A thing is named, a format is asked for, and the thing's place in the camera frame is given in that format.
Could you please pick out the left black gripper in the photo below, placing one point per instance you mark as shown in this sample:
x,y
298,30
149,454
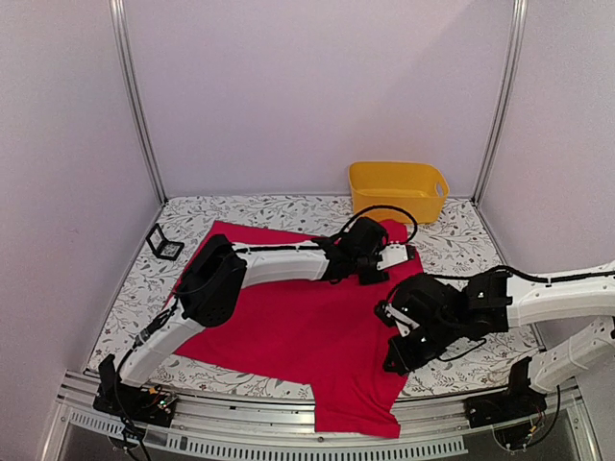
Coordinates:
x,y
365,280

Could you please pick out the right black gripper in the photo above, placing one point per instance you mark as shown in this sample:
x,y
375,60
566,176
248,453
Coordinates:
x,y
405,363

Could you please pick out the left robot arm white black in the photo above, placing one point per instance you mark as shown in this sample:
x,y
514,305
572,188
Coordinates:
x,y
209,289

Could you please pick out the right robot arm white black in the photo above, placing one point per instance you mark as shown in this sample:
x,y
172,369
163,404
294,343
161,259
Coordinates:
x,y
431,314

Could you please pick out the black open brooch box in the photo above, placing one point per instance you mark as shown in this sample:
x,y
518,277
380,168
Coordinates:
x,y
161,246

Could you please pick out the floral patterned table mat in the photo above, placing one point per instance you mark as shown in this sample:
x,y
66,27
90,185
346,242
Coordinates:
x,y
459,243

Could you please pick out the yellow plastic basket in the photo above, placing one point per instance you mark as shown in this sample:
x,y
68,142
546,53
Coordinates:
x,y
418,188

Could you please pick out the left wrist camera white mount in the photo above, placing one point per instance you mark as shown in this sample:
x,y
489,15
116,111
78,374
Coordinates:
x,y
395,254

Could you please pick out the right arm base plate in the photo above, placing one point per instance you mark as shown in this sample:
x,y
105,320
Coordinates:
x,y
499,408

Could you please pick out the aluminium front rail frame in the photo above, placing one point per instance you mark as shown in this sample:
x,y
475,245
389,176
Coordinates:
x,y
218,427

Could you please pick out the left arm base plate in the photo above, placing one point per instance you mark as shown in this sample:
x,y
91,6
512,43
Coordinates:
x,y
151,406

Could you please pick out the right aluminium frame post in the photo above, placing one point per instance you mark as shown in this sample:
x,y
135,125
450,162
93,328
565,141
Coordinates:
x,y
511,64

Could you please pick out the aluminium frame post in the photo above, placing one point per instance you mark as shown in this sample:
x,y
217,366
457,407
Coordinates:
x,y
511,64
123,45

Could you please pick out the left aluminium frame post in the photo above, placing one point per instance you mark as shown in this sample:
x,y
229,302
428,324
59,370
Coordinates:
x,y
123,45

